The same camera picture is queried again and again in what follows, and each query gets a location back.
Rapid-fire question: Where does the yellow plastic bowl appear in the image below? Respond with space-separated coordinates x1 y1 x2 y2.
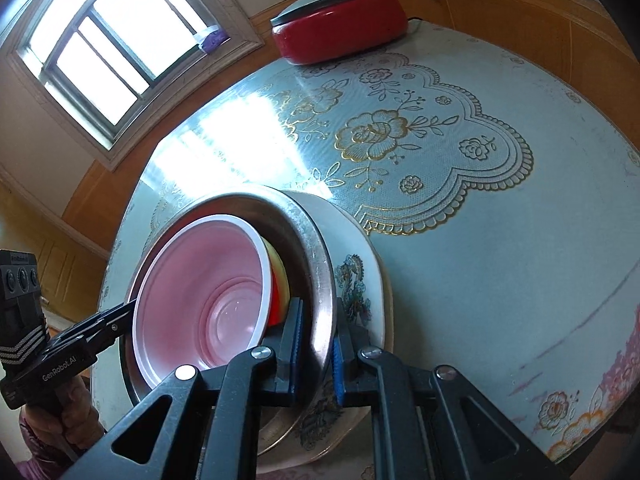
262 238 291 327

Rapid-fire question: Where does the small floral double-happiness plate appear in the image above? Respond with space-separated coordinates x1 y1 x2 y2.
257 191 394 474

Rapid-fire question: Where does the red plastic bowl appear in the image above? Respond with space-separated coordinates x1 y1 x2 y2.
132 214 272 388

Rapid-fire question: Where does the stainless steel bowl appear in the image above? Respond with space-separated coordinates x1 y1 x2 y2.
126 184 337 454

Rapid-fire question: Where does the purple-rimmed white plate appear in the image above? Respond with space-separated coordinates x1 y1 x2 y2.
257 460 375 480

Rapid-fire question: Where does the person's left hand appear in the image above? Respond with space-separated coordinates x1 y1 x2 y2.
22 376 105 450

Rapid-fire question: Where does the wooden door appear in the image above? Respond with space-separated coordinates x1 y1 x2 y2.
1 185 106 322

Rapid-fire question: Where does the purple tissue pack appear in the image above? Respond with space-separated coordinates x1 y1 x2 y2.
195 25 230 55

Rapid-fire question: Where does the red electric cooking pot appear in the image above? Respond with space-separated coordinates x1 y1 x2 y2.
271 0 408 65

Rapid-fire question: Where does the black tracking camera box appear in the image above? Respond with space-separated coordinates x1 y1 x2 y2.
1 249 50 368

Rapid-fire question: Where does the window with frame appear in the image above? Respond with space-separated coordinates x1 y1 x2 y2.
1 0 263 169

